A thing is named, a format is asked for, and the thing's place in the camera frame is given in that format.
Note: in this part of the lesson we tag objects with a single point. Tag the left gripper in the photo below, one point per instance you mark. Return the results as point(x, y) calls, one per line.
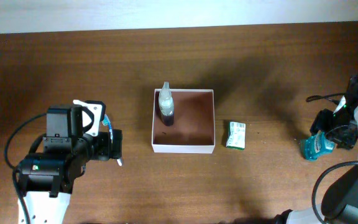
point(104, 150)

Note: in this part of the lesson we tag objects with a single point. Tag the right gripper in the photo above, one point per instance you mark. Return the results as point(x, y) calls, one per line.
point(321, 124)

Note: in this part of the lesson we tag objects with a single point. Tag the blue white toothbrush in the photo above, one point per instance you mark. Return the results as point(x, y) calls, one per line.
point(106, 122)

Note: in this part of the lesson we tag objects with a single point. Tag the blue mouthwash bottle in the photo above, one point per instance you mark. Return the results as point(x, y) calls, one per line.
point(316, 146)

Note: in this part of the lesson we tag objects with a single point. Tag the clear bottle with purple liquid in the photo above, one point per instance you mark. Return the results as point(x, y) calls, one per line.
point(166, 105)

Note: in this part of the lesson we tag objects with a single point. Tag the green white packet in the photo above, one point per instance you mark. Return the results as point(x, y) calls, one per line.
point(236, 136)

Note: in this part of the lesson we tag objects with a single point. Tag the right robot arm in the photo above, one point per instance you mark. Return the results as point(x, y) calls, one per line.
point(334, 196)

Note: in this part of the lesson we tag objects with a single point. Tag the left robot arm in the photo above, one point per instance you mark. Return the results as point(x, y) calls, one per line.
point(75, 134)

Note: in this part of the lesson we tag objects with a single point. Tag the white cardboard box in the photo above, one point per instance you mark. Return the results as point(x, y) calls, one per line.
point(193, 131)

